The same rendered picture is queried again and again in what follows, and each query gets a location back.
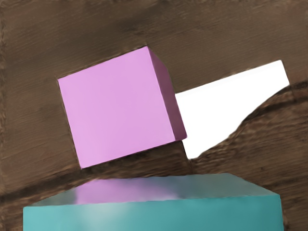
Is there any pink block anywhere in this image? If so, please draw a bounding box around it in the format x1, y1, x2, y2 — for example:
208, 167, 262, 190
57, 45, 188, 169

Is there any white block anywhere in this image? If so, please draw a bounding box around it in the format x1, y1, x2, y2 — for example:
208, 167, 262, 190
174, 59, 290, 160

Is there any teal block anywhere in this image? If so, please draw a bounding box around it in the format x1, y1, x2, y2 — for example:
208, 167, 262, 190
23, 173, 282, 231

